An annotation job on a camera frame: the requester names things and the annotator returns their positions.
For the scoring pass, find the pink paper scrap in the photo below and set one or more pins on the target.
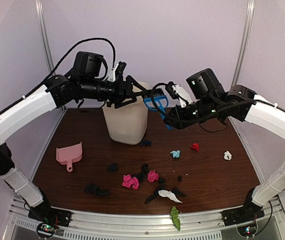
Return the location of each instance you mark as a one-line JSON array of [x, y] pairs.
[[152, 176], [129, 181]]

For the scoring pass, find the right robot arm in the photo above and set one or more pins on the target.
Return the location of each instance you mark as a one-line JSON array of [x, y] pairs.
[[240, 103]]

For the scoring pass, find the black paper scrap left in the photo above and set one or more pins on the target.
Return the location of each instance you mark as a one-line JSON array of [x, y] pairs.
[[113, 167]]

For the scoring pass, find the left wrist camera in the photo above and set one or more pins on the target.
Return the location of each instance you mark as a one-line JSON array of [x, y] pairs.
[[118, 69]]

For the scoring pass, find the black paper scrap front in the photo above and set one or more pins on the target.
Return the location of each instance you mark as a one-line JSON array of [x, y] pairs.
[[162, 186]]

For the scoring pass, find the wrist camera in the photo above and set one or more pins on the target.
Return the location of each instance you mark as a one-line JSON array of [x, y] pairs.
[[118, 69], [176, 91]]

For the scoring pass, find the cream plastic waste bin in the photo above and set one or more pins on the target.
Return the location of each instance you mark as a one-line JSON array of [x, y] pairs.
[[127, 124]]

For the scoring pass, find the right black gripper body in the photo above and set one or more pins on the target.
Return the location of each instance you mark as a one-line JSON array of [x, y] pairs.
[[192, 117]]

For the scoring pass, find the dark blue paper scrap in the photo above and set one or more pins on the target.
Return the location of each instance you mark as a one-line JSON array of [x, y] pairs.
[[145, 143]]

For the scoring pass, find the pink paper scrap right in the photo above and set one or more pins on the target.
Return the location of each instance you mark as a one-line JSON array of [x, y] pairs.
[[152, 176]]

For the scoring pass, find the black paper scrap front-left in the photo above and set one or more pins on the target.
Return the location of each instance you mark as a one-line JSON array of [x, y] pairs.
[[96, 190]]

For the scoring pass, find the red paper scrap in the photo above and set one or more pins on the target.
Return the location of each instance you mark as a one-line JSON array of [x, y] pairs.
[[195, 146]]

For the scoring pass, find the blue hand brush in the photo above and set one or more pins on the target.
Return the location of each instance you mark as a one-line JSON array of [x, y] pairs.
[[160, 100]]

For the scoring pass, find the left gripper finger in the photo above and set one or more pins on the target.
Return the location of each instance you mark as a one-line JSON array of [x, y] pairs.
[[131, 83], [122, 101]]

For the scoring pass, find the pink plastic dustpan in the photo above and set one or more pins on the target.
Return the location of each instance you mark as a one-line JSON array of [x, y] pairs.
[[66, 156]]

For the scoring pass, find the white paper scrap front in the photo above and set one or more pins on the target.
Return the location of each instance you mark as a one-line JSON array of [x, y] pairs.
[[170, 195]]

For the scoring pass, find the aluminium front rail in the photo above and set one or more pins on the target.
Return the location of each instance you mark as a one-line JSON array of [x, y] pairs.
[[83, 225]]

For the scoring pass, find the small black paper scrap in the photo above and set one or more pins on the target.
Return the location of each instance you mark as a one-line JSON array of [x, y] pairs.
[[179, 178]]

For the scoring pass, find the left frame post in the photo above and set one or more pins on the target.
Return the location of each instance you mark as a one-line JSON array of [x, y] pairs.
[[44, 34]]

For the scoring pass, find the pink paper scrap left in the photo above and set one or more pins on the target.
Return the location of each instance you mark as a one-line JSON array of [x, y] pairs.
[[129, 181]]

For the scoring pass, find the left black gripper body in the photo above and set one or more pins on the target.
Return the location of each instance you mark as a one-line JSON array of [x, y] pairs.
[[112, 92]]

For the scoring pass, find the light blue paper scrap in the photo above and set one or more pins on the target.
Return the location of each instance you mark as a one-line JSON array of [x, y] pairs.
[[175, 154]]

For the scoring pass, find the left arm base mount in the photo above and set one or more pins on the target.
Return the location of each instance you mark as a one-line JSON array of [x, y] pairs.
[[44, 212]]

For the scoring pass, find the right frame post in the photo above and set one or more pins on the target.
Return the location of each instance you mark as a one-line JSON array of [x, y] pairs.
[[245, 38]]

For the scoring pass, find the green paper scrap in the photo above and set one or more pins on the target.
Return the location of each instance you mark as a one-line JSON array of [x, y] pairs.
[[174, 215]]

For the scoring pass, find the white paper scrap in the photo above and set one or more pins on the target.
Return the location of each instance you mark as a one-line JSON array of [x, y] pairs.
[[170, 195], [227, 156]]

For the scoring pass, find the white paper scrap right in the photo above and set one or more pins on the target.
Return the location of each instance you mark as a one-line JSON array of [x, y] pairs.
[[227, 156]]

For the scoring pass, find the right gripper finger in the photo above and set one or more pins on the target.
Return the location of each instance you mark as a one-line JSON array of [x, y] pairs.
[[176, 124], [172, 117]]

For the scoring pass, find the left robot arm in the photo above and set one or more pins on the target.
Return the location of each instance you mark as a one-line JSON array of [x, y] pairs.
[[81, 82]]

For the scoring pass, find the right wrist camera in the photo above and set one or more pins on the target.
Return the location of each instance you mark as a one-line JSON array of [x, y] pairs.
[[176, 91]]

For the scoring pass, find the frame post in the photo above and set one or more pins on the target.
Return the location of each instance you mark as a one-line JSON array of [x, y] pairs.
[[44, 34], [245, 38]]

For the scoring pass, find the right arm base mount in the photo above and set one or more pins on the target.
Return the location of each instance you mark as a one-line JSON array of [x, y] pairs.
[[242, 215]]

